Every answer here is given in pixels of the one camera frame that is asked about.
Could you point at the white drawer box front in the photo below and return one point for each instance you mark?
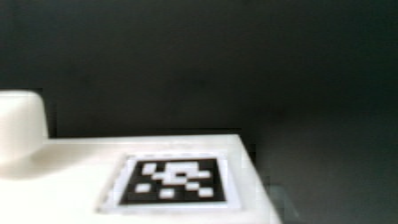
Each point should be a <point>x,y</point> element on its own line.
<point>127,180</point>

